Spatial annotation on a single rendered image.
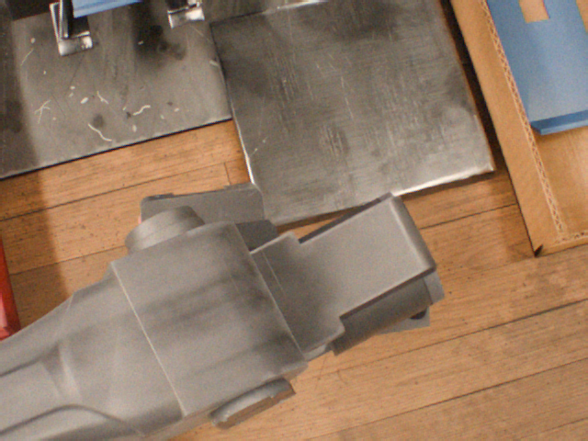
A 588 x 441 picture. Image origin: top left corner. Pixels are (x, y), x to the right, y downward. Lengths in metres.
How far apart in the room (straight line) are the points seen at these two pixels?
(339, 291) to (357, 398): 0.31
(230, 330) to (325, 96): 0.42
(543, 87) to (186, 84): 0.26
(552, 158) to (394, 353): 0.19
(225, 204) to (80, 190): 0.25
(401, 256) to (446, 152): 0.34
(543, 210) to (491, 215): 0.06
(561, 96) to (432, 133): 0.11
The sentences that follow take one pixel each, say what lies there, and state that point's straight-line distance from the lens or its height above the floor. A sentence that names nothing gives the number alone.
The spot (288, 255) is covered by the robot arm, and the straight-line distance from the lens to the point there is 0.53.
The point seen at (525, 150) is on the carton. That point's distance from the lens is 0.83.
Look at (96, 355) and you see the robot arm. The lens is 0.46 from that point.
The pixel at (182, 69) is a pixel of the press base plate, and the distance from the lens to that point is 0.89.
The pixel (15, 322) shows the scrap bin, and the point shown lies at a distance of 0.83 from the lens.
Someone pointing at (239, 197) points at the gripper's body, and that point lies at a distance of 0.64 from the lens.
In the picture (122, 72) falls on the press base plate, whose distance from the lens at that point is 0.90.
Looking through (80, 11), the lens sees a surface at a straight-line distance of 0.79.
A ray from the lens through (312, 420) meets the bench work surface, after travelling 0.83.
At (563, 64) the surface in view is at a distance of 0.92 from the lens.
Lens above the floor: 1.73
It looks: 75 degrees down
